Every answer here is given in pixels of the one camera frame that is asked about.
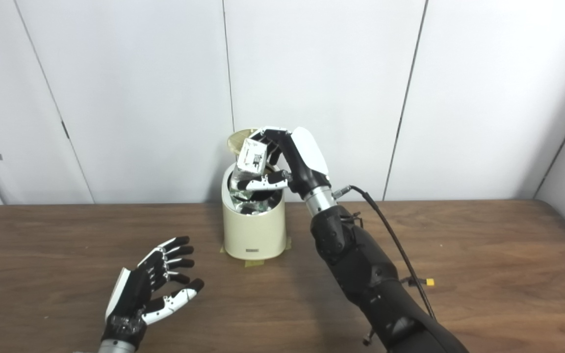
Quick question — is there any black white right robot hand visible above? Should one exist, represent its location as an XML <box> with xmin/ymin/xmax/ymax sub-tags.
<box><xmin>237</xmin><ymin>126</ymin><xmax>332</xmax><ymax>201</ymax></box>

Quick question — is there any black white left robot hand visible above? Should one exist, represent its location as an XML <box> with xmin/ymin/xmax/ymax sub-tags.
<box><xmin>100</xmin><ymin>236</ymin><xmax>205</xmax><ymax>346</ymax></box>

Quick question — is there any white green milk carton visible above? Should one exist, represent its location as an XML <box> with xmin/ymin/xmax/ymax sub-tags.
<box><xmin>231</xmin><ymin>137</ymin><xmax>269</xmax><ymax>194</ymax></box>

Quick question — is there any cream round bin lid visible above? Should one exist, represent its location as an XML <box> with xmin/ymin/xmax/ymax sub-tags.
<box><xmin>227</xmin><ymin>128</ymin><xmax>263</xmax><ymax>150</ymax></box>

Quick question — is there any cream-colored bin body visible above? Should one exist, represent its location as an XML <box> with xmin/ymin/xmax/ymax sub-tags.
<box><xmin>221</xmin><ymin>163</ymin><xmax>287</xmax><ymax>260</ymax></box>

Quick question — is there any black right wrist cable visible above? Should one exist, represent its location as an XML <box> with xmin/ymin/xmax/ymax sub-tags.
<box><xmin>333</xmin><ymin>185</ymin><xmax>437</xmax><ymax>322</ymax></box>

